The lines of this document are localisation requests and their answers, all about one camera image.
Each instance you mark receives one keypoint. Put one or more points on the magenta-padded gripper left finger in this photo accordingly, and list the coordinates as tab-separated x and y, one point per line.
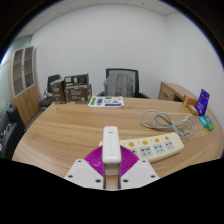
81	171

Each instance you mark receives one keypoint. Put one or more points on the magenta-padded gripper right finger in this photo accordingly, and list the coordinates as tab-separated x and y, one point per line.
140	171

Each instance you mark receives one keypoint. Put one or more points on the white charger block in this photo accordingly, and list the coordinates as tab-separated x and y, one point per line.
111	143

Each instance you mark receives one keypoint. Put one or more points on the cream power strip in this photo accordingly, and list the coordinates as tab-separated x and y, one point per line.
156	146

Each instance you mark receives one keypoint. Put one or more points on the printed paper sheet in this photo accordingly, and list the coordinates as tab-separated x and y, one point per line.
106	101

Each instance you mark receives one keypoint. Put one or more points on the small blue box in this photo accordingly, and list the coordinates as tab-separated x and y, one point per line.
202	121

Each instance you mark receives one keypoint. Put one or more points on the small tan box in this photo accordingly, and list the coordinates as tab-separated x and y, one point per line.
192	110

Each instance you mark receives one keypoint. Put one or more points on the black sofa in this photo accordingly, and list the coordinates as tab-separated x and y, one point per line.
8	133

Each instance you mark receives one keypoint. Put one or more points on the small dark brown box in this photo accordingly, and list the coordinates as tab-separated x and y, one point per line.
58	91

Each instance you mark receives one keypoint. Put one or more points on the wooden side desk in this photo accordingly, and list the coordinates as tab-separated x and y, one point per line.
168	91

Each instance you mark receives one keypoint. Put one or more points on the orange box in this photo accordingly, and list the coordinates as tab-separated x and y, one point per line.
189	100

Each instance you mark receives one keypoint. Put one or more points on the wooden cabinet with glass doors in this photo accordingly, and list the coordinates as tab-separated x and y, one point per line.
28	100

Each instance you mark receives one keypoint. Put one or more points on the grey backpack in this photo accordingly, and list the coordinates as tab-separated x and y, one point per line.
118	85

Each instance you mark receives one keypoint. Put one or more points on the black mesh office chair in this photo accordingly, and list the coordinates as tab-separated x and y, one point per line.
136	81

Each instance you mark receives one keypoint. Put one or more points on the purple standing packet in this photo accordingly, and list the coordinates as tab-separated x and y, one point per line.
202	102

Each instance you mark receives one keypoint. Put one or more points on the black visitor chair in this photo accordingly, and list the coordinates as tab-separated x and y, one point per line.
52	80

